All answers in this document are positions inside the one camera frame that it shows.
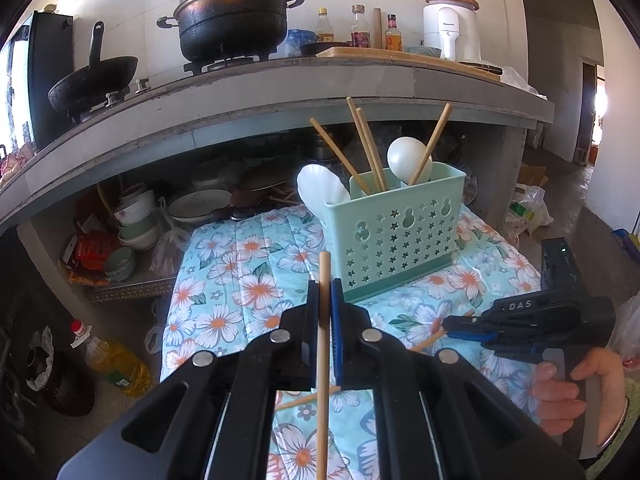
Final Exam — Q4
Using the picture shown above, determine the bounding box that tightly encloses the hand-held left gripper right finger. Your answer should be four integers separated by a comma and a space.
330, 279, 586, 480

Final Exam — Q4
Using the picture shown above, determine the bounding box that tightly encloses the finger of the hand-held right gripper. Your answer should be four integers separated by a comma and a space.
481, 332, 541, 357
442, 305, 501, 337

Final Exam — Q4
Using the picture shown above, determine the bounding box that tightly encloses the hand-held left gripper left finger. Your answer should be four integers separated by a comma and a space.
57, 280, 321, 480

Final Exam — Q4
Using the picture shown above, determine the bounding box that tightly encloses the wooden chopstick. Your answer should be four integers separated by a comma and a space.
316, 252, 332, 480
355, 107, 388, 192
409, 310, 476, 353
407, 102, 453, 187
275, 385, 342, 411
309, 117, 361, 186
346, 96, 386, 193

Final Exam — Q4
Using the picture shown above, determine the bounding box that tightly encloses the green plastic utensil holder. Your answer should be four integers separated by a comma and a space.
322, 161, 468, 305

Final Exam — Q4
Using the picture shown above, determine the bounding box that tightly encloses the white ceramic spoon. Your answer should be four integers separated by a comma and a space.
296, 162, 352, 218
386, 136, 434, 182

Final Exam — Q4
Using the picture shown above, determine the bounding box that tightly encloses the person's right forearm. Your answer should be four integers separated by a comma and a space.
585, 375, 640, 480

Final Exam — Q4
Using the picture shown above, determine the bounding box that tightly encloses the person's right hand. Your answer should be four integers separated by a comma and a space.
531, 347, 628, 441

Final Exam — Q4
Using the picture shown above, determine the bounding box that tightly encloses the floral turquoise cloth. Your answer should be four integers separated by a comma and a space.
159, 205, 543, 480

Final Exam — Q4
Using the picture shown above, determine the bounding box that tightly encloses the plastic bag with green print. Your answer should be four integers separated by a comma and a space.
505, 185, 555, 241

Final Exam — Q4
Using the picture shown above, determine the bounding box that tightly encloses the cardboard box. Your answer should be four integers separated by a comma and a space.
517, 165, 548, 188

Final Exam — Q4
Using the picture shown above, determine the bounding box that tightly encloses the dark pan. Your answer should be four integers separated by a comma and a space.
235, 165, 301, 206

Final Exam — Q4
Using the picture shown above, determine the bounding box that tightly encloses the white plastic bag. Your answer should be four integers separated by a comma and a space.
145, 322, 171, 356

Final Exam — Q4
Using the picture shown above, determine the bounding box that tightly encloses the pink plastic bag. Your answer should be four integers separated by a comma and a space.
150, 230, 188, 276

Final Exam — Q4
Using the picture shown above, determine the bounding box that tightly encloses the white plate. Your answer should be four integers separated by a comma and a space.
167, 189, 233, 223

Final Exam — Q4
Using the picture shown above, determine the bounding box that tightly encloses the metal shelf rack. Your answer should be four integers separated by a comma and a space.
90, 275, 176, 303

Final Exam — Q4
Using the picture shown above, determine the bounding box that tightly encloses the yellow cooking oil bottle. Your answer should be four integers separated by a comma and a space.
70, 320, 151, 398

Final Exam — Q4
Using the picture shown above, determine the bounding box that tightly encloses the small pale green bowl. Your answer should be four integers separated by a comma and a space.
104, 247, 136, 281

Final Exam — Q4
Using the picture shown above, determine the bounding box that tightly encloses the wooden door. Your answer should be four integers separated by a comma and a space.
580, 60, 608, 166

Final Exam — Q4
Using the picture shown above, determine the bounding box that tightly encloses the white bowl with red rim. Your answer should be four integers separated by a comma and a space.
114, 189, 157, 226

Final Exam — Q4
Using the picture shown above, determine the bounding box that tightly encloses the red snack packet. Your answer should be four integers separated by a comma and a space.
62, 232, 121, 286

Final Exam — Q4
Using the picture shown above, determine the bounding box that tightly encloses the grey concrete kitchen counter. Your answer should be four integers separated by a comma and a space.
0, 55, 556, 231

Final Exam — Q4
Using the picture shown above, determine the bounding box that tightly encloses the clear plastic bag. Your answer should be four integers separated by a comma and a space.
500, 66, 541, 96

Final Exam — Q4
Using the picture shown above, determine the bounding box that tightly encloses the dark jug with plastic wrap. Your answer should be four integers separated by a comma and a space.
27, 327, 96, 416

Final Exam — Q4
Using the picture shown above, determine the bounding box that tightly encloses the wooden cutting board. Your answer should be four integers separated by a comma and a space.
315, 46, 503, 81

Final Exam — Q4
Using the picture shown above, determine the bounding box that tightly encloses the black gas stove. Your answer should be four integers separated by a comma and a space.
70, 50, 281, 123

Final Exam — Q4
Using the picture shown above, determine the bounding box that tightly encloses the black bowl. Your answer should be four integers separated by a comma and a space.
299, 41, 348, 57

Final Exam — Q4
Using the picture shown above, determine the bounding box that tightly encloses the blue plastic packet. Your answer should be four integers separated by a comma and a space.
285, 28, 318, 58

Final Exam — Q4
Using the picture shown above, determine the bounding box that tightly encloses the amber bottle with red cap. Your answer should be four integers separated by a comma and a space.
384, 14, 404, 52

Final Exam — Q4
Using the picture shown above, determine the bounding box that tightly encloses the red label sauce bottle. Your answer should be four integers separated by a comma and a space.
350, 4, 372, 48

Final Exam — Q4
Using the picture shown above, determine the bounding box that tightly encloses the yellow cap sauce bottle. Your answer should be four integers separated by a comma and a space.
315, 8, 336, 43

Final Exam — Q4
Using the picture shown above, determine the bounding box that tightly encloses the white air fryer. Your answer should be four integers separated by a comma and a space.
422, 2, 482, 62

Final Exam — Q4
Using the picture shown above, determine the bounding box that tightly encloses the black pot with steel lid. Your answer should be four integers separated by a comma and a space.
156, 0, 306, 63

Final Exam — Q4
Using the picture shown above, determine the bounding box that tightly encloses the black wok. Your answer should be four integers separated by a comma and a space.
47, 21, 139, 117

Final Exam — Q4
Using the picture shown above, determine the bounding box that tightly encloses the pink crumpled bag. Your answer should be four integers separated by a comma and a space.
0, 142, 36, 188

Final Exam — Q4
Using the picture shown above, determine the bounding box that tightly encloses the black glossy panel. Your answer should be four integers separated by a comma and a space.
27, 10, 76, 148

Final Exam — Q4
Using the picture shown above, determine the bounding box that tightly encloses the black handled kitchen knife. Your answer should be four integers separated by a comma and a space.
457, 61, 505, 75

